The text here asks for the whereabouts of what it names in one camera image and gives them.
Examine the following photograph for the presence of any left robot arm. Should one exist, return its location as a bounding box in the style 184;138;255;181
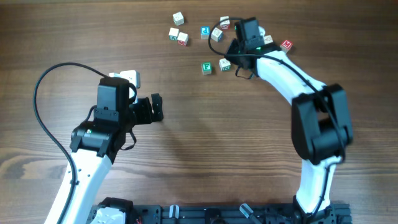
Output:
45;70;163;223

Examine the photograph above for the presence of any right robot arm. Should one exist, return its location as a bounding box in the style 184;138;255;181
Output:
223;17;353;223

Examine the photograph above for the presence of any white block red side top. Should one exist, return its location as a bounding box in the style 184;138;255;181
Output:
220;16;231;30

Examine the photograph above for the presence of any white block red side right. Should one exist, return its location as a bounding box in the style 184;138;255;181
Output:
264;35;274;45

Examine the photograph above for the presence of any white block blue side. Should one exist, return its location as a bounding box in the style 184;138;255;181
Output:
211;27;223;42

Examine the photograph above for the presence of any white block teal N side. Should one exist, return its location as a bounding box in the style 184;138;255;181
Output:
219;58;231;72

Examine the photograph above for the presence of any red letter M block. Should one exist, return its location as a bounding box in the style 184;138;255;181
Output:
280;40;293;53

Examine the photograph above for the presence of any blue letter P block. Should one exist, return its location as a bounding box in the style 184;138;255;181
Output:
200;26;210;39

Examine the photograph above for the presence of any green letter F block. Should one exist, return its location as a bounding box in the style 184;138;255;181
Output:
201;62;212;75

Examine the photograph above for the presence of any white block red M side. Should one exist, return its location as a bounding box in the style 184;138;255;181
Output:
177;32;189;46

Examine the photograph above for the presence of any plain white wooden block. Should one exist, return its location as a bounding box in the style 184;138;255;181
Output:
172;12;185;26

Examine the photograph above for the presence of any white block green side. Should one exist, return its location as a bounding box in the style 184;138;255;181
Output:
169;27;179;41

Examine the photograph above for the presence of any right black camera cable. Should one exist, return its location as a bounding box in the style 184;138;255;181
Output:
207;16;346;218

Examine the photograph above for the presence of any black camera cable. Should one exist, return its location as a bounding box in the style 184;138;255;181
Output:
32;62;109;224
207;16;346;218

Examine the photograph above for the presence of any left black camera cable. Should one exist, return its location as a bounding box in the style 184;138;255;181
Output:
32;62;109;224

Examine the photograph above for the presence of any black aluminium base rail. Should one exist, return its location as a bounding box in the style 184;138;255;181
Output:
134;203;353;224

